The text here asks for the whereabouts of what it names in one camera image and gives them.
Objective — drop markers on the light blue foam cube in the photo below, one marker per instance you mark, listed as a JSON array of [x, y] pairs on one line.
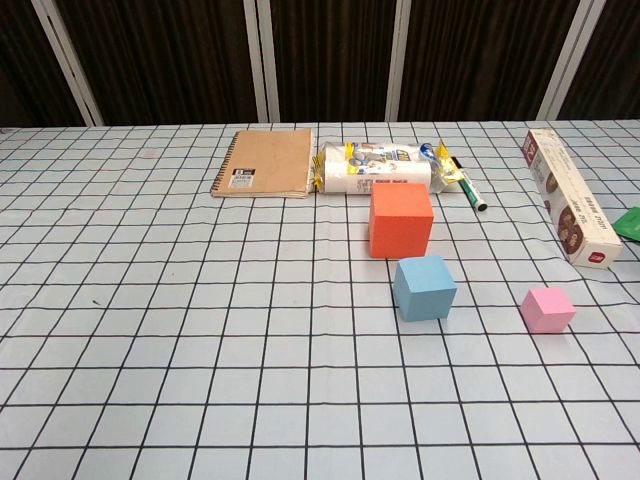
[[425, 290]]

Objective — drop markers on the pink foam cube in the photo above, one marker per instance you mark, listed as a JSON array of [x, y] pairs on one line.
[[547, 310]]

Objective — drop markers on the orange cube block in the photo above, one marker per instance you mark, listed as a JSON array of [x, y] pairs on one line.
[[400, 230]]

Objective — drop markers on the brown spiral notebook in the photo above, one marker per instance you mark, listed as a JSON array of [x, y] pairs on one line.
[[270, 160]]

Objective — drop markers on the green marker pen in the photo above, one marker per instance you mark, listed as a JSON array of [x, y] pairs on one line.
[[470, 192]]

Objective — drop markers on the checked light blue tablecloth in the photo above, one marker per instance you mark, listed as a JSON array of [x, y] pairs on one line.
[[150, 350]]

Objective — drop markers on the long white carton box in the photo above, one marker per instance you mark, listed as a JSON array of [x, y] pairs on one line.
[[575, 210]]

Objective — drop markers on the green sachet packet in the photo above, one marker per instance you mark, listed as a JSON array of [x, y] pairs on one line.
[[631, 225]]

